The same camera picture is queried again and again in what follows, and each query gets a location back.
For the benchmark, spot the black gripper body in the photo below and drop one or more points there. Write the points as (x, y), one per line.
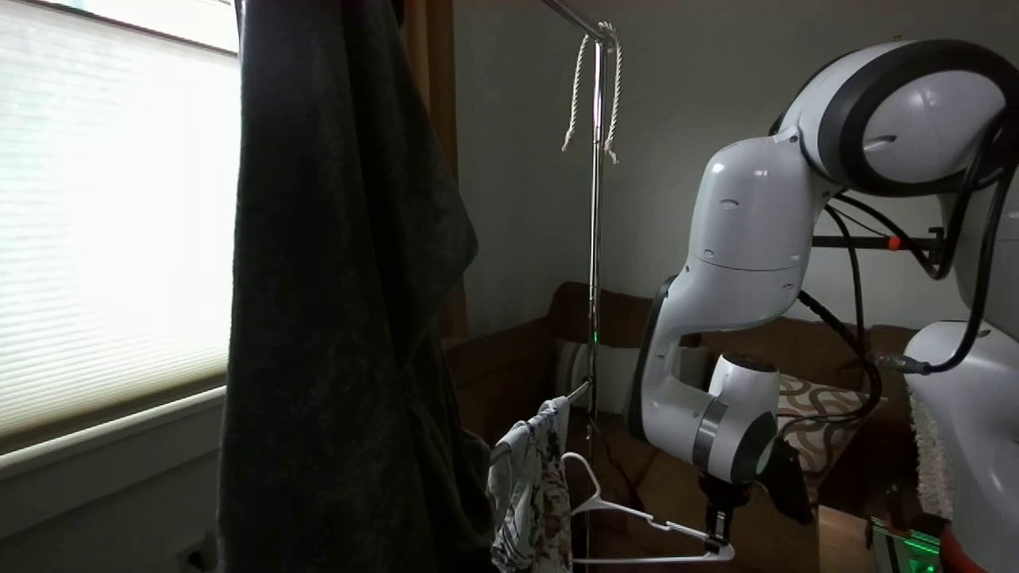
(719, 507)

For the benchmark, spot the white plastic clothes hanger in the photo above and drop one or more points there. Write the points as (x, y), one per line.
(712, 549)

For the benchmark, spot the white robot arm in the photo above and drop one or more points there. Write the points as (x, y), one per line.
(900, 118)

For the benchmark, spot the metal clothes rack pole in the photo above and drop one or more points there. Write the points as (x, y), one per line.
(597, 105)

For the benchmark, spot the brown wave patterned pillow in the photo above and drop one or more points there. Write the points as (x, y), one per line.
(815, 420)

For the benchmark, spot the brown sofa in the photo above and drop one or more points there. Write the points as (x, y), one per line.
(505, 377)

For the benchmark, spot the grey striped pillow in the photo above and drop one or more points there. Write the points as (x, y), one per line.
(611, 380)

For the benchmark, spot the patterned white cloth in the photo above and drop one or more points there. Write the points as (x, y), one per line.
(529, 497)

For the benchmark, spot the dark hanging garment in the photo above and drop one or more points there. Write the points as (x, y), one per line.
(343, 445)

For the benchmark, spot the brown curtain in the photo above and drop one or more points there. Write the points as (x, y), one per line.
(429, 44)

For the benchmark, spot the white window blind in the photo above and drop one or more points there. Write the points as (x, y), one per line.
(120, 125)

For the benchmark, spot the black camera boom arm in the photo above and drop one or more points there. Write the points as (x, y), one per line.
(881, 241)

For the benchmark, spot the top metal rack rail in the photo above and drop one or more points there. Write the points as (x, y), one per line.
(579, 19)

